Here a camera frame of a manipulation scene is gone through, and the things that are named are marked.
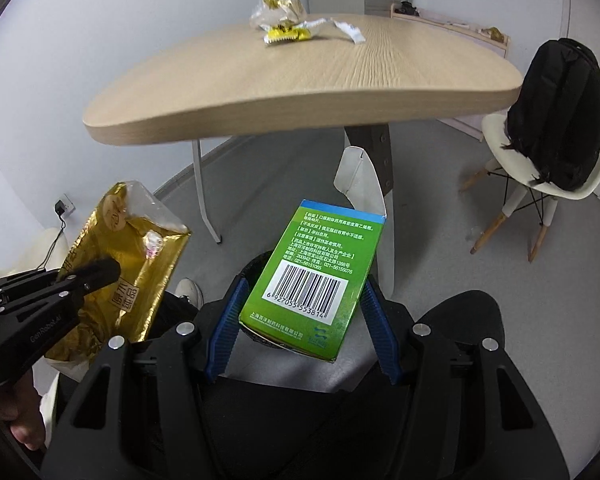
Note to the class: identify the yellow candy wrapper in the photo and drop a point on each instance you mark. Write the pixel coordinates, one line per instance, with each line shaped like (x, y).
(285, 35)

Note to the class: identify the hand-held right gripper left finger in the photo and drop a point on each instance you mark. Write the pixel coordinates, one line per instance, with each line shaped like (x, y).
(225, 330)

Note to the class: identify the green cardboard box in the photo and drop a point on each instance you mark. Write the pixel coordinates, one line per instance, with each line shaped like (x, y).
(310, 260)

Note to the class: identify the yellow-brown snack packet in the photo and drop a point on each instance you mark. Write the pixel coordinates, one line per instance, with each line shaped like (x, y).
(495, 34)

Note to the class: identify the white chair with wooden legs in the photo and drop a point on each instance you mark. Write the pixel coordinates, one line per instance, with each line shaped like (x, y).
(495, 135)

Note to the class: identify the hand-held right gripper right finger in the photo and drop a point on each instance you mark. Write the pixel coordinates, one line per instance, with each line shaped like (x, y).
(380, 335)

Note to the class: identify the gold foil snack bag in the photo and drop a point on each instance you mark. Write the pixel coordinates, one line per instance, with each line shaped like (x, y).
(130, 270)

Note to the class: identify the white wall outlet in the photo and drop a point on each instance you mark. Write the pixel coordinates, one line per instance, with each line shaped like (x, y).
(69, 204)

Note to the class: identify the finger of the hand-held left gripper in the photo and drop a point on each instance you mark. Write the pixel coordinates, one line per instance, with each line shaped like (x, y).
(90, 272)
(15, 280)

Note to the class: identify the pale pink cabinet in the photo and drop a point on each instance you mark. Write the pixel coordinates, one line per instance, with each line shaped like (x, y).
(455, 27)

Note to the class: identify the black-lined waste bin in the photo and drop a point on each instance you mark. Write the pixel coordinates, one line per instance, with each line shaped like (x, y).
(255, 267)

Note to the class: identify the small black object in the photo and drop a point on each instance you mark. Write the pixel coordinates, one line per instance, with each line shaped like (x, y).
(407, 8)

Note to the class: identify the small clear wrapper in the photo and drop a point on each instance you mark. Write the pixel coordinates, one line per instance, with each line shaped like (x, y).
(473, 233)

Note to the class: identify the black backpack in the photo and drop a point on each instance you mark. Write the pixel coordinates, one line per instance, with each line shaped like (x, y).
(555, 120)

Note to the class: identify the person's left white shoe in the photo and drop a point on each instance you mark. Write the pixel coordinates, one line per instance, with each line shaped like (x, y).
(190, 292)

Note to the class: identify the clear bag of yellow candies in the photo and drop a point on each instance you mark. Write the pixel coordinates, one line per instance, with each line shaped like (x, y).
(280, 5)

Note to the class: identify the wooden table with white legs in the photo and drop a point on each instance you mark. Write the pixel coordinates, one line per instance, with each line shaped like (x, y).
(330, 75)

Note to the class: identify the white paper strip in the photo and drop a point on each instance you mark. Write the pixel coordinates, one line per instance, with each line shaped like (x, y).
(347, 30)

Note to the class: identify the person's left hand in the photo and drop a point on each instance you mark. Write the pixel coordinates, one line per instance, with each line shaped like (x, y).
(20, 410)

